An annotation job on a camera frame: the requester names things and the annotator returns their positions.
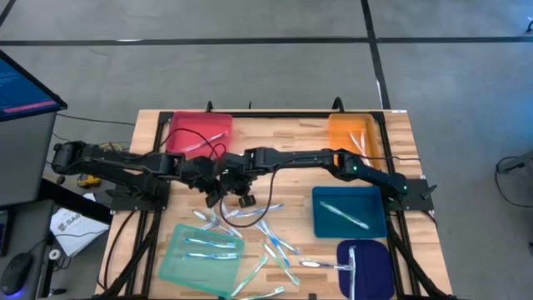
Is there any teal blue plastic bin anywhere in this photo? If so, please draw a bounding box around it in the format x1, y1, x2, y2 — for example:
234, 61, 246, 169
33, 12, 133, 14
311, 186, 389, 239

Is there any black computer mouse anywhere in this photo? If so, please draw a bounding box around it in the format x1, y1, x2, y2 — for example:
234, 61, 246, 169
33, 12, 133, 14
0, 252, 34, 297

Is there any blue toothbrush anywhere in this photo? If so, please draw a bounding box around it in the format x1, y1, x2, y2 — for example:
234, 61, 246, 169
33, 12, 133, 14
255, 220, 291, 268
260, 219, 301, 256
183, 237, 237, 250
233, 202, 286, 219
185, 252, 239, 262

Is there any red translucent plastic bin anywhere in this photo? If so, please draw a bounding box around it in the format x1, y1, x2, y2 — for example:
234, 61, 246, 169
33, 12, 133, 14
166, 111, 234, 162

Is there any navy blue flat tray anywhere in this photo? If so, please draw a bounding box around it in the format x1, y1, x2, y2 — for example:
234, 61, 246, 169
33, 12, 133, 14
336, 239, 396, 300

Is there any yellow cable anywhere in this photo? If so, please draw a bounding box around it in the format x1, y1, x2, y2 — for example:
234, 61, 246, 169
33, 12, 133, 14
77, 142, 126, 188

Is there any blue screen monitor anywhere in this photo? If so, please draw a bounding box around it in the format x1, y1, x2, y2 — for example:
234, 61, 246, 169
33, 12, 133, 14
0, 49, 68, 123

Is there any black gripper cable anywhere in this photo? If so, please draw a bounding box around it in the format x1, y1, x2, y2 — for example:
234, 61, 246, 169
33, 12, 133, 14
219, 168, 278, 229
160, 127, 228, 162

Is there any green translucent plastic bin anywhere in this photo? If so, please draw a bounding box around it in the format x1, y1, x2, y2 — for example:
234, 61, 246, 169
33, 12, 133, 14
157, 222, 247, 298

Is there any thick black cable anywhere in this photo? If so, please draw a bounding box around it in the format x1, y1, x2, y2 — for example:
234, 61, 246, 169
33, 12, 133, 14
102, 207, 138, 293

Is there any grey stand foot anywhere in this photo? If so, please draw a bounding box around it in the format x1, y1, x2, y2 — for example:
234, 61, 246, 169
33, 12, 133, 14
497, 149, 533, 174

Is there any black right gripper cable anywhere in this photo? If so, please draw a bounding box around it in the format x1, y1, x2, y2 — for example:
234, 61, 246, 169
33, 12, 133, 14
219, 168, 278, 229

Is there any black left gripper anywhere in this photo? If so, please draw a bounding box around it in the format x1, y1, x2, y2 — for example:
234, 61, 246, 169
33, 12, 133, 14
182, 156, 228, 209

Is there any black floor cable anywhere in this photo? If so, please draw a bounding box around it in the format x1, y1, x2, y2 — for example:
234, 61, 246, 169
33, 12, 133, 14
494, 156, 533, 209
55, 112, 137, 126

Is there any black desk crossbar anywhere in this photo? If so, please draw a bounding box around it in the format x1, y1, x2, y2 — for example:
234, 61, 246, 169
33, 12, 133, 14
37, 178, 114, 226

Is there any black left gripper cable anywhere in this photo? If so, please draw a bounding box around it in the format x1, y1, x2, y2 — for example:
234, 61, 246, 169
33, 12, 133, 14
160, 127, 228, 162

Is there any green toothbrush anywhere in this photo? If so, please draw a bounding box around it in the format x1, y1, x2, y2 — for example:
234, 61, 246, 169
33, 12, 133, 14
262, 242, 301, 287
319, 200, 371, 231
227, 253, 271, 300
237, 286, 286, 300

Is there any orange translucent plastic bin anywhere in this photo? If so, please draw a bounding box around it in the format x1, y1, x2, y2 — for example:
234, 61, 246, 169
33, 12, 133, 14
327, 112, 382, 172

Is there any white printed paper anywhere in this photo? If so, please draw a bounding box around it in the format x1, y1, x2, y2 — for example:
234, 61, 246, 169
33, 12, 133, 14
49, 192, 111, 258

